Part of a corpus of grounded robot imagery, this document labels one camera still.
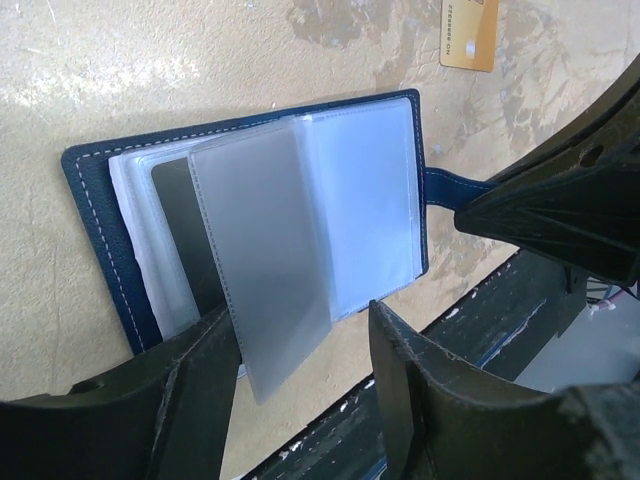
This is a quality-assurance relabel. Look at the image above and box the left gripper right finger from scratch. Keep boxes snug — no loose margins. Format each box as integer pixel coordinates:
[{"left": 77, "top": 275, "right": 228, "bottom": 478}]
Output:
[{"left": 368, "top": 301, "right": 639, "bottom": 479}]

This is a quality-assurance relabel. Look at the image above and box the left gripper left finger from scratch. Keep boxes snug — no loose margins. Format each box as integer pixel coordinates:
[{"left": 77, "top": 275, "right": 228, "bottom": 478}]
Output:
[{"left": 1, "top": 307, "right": 241, "bottom": 479}]

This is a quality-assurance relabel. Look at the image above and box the orange credit card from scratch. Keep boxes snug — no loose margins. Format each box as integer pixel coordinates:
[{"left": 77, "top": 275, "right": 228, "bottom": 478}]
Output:
[{"left": 440, "top": 0, "right": 499, "bottom": 72}]

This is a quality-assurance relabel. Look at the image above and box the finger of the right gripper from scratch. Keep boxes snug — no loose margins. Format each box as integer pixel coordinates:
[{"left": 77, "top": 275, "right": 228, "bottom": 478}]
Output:
[
  {"left": 492, "top": 56, "right": 639, "bottom": 183},
  {"left": 454, "top": 164, "right": 639, "bottom": 285}
]

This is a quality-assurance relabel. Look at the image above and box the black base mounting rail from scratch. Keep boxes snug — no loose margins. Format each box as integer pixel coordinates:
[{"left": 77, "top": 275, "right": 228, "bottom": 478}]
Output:
[{"left": 251, "top": 252, "right": 587, "bottom": 479}]

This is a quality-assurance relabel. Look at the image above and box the navy blue card holder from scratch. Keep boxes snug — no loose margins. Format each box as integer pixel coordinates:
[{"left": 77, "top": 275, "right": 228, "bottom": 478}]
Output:
[{"left": 61, "top": 89, "right": 492, "bottom": 402}]

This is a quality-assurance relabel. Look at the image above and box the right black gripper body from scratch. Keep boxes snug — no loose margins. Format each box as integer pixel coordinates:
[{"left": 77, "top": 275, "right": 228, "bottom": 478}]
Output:
[{"left": 556, "top": 267, "right": 639, "bottom": 338}]

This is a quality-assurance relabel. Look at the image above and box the black credit card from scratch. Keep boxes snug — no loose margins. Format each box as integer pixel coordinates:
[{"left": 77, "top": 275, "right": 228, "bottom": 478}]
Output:
[{"left": 151, "top": 157, "right": 226, "bottom": 316}]

